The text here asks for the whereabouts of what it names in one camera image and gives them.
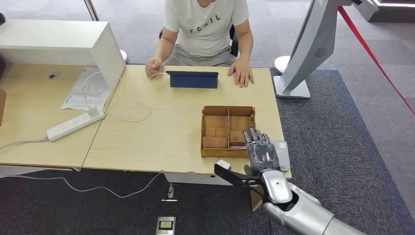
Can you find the person's left hand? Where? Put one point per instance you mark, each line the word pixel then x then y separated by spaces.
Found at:
pixel 242 73

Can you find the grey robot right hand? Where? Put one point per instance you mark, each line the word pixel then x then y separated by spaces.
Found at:
pixel 262 155

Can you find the person's right hand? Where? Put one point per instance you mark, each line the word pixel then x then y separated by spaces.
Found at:
pixel 153 67

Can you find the wooden compartment box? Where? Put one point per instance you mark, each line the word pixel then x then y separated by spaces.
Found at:
pixel 214 142

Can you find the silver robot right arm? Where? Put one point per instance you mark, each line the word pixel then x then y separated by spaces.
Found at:
pixel 301 214

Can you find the person's right forearm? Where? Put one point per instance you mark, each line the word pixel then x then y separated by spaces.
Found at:
pixel 163 45

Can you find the person's left forearm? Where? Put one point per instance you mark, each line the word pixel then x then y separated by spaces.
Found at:
pixel 245 45

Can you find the grey card reader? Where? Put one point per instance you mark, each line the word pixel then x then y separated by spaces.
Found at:
pixel 284 155

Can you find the person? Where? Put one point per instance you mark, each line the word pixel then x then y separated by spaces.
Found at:
pixel 204 32

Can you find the white cards in box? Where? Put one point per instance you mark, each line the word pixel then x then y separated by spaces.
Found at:
pixel 236 148

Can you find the black chair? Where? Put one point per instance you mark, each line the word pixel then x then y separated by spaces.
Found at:
pixel 232 40

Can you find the white round stanchion base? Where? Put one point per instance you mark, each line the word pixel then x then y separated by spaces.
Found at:
pixel 281 65

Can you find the dark blue tablet case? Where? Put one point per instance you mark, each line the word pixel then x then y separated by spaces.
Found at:
pixel 194 81

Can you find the wooden desk leg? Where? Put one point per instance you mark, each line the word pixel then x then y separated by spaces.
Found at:
pixel 256 201

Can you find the white desk drawer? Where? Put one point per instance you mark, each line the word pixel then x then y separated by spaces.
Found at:
pixel 191 179

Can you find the silver kiosk monitor stand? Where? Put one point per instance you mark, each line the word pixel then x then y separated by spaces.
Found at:
pixel 311 42

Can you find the printed paper sheet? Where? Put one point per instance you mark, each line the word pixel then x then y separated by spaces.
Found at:
pixel 76 94

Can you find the stanchion with white base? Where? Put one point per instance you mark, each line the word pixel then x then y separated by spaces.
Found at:
pixel 91 9

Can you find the open floor outlet box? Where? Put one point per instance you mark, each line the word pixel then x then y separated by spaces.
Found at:
pixel 171 193

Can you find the white power strip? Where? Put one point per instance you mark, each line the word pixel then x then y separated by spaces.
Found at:
pixel 69 125

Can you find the white cabinet box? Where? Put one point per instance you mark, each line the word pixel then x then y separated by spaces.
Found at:
pixel 48 35

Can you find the silver floor socket plate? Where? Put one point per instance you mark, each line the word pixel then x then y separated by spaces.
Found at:
pixel 165 225

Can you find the red barrier belt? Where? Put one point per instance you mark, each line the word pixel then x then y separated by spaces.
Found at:
pixel 373 55

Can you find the brown cardboard box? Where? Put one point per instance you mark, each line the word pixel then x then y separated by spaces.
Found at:
pixel 2 107

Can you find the black object at edge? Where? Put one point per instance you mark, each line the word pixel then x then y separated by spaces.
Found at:
pixel 2 18

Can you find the dark lit platform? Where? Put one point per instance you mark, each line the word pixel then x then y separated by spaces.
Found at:
pixel 395 13

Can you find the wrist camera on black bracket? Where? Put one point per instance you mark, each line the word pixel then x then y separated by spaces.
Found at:
pixel 223 164

